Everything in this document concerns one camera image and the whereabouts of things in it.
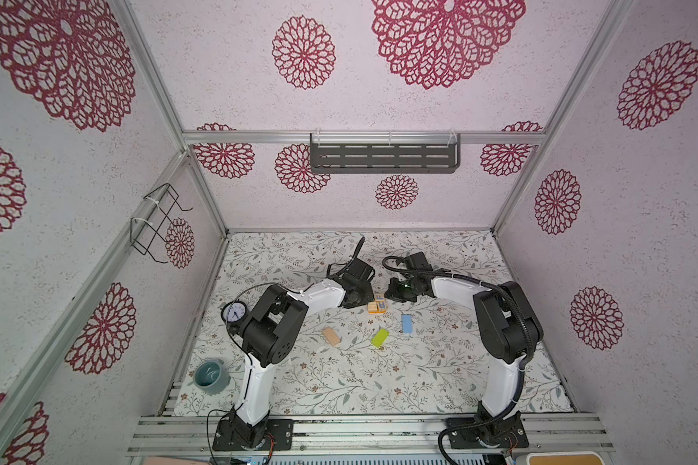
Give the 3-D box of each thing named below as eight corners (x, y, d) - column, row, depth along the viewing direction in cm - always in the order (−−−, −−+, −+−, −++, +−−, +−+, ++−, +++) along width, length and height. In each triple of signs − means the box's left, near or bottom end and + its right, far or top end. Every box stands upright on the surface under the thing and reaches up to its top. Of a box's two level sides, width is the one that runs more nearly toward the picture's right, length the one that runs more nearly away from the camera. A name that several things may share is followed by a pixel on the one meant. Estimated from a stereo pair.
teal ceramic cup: (199, 394, 82) (187, 386, 76) (206, 369, 87) (196, 359, 81) (233, 394, 82) (224, 386, 76) (239, 369, 87) (231, 359, 81)
